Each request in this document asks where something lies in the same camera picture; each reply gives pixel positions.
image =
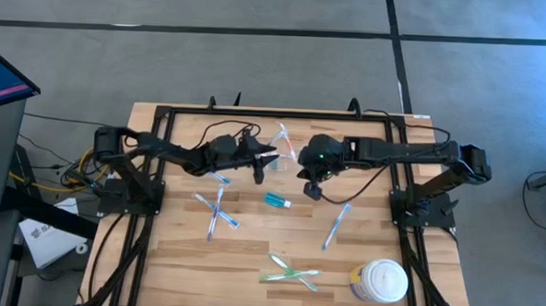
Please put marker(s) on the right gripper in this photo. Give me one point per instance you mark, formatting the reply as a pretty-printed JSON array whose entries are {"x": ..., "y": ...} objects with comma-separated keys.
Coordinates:
[{"x": 323, "y": 155}]

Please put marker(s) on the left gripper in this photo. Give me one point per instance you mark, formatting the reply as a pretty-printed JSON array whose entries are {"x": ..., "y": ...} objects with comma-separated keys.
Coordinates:
[{"x": 229, "y": 153}]

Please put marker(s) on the orange toothbrush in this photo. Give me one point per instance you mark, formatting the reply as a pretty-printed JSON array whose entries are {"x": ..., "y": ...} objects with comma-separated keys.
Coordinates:
[{"x": 288, "y": 144}]

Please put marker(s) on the purple toothbrush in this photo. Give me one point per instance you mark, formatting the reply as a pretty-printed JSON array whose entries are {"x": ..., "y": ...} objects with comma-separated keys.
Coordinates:
[{"x": 212, "y": 224}]

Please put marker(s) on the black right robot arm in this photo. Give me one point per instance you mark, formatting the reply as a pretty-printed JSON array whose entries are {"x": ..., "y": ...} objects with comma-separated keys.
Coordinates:
[{"x": 402, "y": 151}]

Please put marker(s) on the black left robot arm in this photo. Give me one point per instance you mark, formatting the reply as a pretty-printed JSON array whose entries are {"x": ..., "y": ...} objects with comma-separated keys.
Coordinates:
[{"x": 171, "y": 151}]

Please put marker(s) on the black hook clamp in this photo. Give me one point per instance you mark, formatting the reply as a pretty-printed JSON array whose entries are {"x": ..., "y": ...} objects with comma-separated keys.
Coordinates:
[
  {"x": 354, "y": 108},
  {"x": 212, "y": 103},
  {"x": 237, "y": 100}
]

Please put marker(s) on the disinfecting wipes canister white lid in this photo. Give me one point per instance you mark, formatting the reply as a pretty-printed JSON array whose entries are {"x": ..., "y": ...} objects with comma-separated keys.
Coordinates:
[{"x": 383, "y": 280}]

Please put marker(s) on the white tape roll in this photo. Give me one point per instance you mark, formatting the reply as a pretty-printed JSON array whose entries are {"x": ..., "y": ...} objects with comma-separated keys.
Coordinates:
[{"x": 78, "y": 248}]

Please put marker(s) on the black stand base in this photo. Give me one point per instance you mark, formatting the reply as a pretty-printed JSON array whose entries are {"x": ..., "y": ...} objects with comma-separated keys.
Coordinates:
[{"x": 44, "y": 212}]

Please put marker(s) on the white printed paper sheet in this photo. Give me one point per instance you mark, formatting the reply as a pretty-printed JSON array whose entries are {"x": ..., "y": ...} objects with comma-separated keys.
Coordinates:
[{"x": 47, "y": 244}]

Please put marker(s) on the black aluminium table frame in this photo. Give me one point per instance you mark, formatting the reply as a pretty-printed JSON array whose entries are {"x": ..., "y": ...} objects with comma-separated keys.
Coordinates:
[{"x": 279, "y": 113}]

